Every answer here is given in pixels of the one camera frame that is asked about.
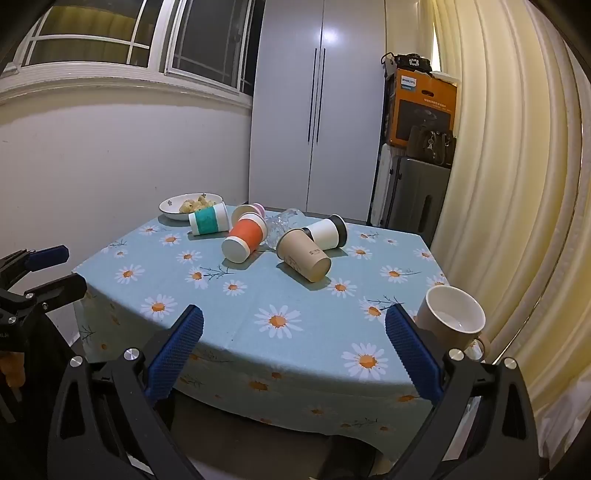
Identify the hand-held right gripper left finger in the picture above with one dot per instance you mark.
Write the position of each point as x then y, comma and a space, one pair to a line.
178, 355

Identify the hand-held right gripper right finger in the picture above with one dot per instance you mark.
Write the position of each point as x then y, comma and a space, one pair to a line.
413, 355

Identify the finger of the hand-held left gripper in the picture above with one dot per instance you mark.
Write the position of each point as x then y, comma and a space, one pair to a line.
57, 290
46, 256

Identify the orange banded paper cup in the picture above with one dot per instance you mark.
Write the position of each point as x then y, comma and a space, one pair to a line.
244, 235

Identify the green banded paper cup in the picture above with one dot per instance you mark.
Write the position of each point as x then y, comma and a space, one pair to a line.
207, 220

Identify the white cup with black lid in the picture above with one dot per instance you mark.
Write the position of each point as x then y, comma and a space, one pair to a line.
323, 233

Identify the brown paper cup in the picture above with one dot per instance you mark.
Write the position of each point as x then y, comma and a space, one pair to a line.
300, 254

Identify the clear plastic cup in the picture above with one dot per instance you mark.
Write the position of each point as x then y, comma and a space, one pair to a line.
281, 226

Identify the pink paper cup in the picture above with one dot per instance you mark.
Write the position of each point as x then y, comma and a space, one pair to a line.
257, 209

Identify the person's left hand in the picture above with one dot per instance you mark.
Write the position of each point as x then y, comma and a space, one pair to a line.
10, 369

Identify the beige ceramic mug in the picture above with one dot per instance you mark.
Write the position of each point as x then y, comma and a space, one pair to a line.
455, 307

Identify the blue daisy tablecloth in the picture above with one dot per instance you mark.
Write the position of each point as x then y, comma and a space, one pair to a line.
258, 286

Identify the white bowl with food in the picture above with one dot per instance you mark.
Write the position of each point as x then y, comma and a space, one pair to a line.
168, 205

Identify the yellow food pieces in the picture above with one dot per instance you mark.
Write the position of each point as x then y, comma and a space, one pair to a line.
196, 204

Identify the grey suitcase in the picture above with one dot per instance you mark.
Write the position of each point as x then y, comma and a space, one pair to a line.
411, 198

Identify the white folded board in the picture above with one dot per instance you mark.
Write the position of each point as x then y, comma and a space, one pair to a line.
379, 184

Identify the dark handbag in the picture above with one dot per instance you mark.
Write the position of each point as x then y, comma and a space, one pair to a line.
429, 147

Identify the cream curtain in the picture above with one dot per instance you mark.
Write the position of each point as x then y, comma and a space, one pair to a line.
508, 161

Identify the white framed window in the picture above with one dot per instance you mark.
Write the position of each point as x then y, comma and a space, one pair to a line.
157, 55

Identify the orange cardboard box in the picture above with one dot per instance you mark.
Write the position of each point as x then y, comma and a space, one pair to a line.
422, 115

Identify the white wardrobe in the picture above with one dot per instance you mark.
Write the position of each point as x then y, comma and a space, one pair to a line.
286, 115

